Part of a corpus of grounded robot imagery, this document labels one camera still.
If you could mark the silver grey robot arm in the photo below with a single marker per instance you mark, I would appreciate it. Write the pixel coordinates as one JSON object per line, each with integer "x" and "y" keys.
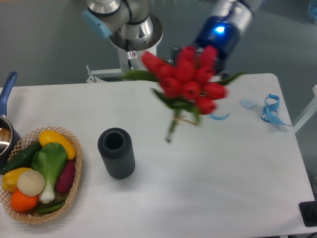
{"x": 129, "y": 26}

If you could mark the curled blue ribbon strip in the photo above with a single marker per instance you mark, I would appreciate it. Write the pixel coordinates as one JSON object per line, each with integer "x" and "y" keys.
{"x": 214, "y": 117}

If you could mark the green bok choy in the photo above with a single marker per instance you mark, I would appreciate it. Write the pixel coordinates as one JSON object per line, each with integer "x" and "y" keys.
{"x": 49, "y": 162}

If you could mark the orange fruit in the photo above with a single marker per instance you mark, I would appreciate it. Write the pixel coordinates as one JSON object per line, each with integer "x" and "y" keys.
{"x": 21, "y": 202}

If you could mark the woven wicker basket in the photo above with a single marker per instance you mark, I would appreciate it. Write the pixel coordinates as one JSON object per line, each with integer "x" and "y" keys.
{"x": 30, "y": 217}

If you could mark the yellow squash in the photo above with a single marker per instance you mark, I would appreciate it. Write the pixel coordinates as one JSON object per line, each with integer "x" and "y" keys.
{"x": 51, "y": 136}

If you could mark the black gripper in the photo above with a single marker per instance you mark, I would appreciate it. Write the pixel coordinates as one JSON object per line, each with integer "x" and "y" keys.
{"x": 220, "y": 34}

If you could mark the white metal base frame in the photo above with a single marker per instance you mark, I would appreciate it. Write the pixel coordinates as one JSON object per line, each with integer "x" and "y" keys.
{"x": 104, "y": 73}

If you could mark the purple sweet potato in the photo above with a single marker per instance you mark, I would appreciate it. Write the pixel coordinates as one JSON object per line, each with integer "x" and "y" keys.
{"x": 66, "y": 178}

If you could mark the yellow bell pepper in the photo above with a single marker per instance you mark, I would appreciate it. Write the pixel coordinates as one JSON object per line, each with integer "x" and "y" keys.
{"x": 9, "y": 180}

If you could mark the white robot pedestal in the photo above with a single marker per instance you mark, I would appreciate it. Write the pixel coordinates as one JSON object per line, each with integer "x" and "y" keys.
{"x": 131, "y": 60}

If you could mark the tangled blue ribbon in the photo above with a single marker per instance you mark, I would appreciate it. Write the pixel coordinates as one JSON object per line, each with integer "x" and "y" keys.
{"x": 269, "y": 113}

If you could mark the dark green cucumber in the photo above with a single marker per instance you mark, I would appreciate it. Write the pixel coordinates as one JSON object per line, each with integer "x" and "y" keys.
{"x": 23, "y": 159}

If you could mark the black device at table edge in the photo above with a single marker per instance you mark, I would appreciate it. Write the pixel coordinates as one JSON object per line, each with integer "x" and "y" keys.
{"x": 309, "y": 213}

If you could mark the blue handled saucepan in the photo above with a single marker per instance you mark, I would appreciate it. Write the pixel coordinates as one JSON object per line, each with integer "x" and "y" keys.
{"x": 8, "y": 135}

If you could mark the white frame right edge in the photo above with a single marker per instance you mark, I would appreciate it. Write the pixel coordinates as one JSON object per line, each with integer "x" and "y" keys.
{"x": 306, "y": 113}

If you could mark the green bean pods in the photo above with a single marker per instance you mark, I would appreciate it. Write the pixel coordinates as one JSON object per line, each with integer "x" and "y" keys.
{"x": 50, "y": 207}

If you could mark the red tulip bouquet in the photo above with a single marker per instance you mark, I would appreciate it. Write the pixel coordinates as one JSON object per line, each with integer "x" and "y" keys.
{"x": 187, "y": 85}

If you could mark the dark grey ribbed vase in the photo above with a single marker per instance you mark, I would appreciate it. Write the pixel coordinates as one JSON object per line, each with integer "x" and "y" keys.
{"x": 116, "y": 149}

